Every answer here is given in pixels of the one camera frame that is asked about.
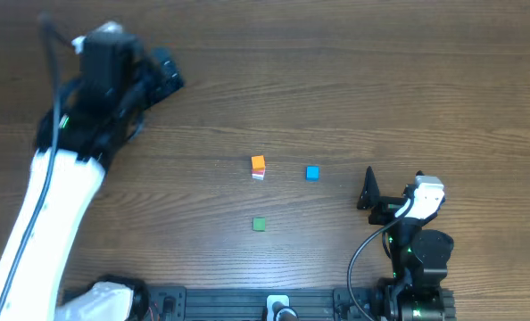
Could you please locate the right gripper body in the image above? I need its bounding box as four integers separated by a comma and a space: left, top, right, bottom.
369, 194, 411, 226

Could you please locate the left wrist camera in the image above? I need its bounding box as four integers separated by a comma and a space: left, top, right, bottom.
70, 21, 126, 53

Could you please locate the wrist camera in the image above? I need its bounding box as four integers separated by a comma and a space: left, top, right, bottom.
70, 21, 126, 53
398, 175, 446, 220

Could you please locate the mounting rail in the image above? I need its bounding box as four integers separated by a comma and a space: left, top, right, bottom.
62, 286, 457, 321

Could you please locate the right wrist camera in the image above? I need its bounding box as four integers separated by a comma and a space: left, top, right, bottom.
398, 175, 446, 220

